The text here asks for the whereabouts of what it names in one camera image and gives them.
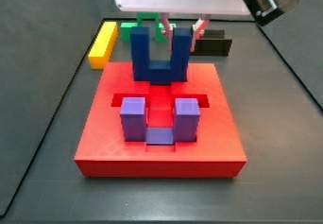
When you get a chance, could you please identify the purple U-shaped block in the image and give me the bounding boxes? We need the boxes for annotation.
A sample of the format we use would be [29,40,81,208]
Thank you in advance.
[121,97,201,146]

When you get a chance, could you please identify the red slotted base block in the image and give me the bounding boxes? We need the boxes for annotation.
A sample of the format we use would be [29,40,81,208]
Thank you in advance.
[75,62,247,178]

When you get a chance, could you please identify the black angle bracket fixture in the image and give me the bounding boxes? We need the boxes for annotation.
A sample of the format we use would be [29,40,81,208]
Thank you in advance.
[191,29,233,57]

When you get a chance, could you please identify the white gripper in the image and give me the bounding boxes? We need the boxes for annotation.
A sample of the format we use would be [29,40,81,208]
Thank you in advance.
[115,0,250,51]

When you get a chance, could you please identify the green stepped arch block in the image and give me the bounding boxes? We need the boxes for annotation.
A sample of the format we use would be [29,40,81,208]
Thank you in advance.
[122,12,169,44]

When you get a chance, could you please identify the yellow long bar block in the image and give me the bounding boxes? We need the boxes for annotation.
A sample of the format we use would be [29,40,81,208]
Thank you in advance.
[89,22,118,69]

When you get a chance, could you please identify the blue U-shaped block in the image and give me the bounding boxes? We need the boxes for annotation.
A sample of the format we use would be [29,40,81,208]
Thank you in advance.
[130,26,193,85]

